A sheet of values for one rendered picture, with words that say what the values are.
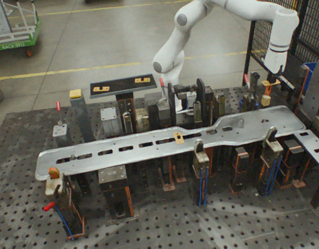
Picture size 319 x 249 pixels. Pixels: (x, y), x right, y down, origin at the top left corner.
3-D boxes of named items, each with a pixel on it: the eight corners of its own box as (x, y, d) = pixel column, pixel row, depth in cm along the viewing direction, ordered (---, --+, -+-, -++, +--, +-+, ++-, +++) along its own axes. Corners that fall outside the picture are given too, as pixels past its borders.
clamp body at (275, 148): (258, 199, 147) (271, 154, 124) (248, 182, 156) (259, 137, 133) (274, 195, 148) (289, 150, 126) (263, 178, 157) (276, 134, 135)
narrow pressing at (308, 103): (313, 121, 147) (334, 64, 126) (300, 108, 156) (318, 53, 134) (314, 121, 147) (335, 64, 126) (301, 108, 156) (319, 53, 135)
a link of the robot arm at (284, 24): (274, 35, 125) (266, 42, 119) (280, 5, 116) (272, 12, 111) (293, 39, 120) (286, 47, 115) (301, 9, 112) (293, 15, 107)
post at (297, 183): (295, 188, 150) (310, 151, 132) (285, 173, 159) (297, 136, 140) (306, 185, 151) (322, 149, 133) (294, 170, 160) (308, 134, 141)
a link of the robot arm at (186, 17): (176, 68, 180) (160, 80, 171) (163, 55, 181) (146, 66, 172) (212, 9, 138) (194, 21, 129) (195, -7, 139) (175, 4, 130)
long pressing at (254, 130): (33, 187, 124) (31, 184, 123) (39, 152, 141) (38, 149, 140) (308, 130, 143) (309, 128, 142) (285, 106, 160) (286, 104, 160)
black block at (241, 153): (232, 198, 148) (239, 162, 129) (224, 183, 156) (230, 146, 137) (246, 195, 149) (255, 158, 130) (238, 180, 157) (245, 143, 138)
